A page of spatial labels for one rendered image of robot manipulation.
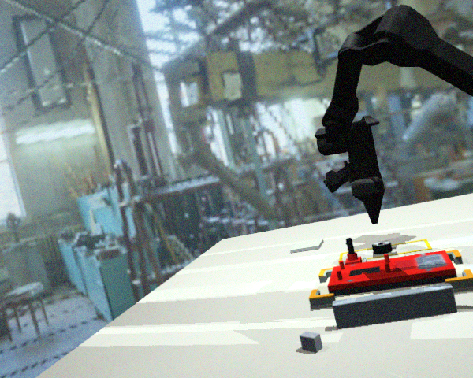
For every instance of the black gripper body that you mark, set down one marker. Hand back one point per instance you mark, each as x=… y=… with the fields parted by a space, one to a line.
x=364 y=167

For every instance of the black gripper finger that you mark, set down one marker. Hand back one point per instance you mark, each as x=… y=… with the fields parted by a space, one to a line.
x=373 y=204

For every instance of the black tyre with grey wheel rim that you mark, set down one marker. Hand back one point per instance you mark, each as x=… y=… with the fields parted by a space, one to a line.
x=382 y=247

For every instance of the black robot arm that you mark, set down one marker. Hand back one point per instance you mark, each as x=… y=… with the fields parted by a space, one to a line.
x=403 y=37

